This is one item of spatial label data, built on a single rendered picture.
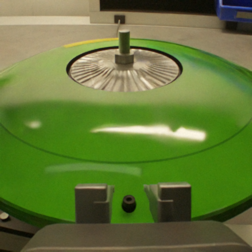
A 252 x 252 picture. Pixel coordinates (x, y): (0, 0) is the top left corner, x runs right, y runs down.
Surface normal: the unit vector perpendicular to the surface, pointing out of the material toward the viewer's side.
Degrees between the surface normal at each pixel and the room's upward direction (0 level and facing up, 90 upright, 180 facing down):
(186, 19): 90
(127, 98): 5
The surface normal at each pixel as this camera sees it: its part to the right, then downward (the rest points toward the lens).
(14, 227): 0.00, -0.83
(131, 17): -0.14, 0.54
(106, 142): -0.04, -0.63
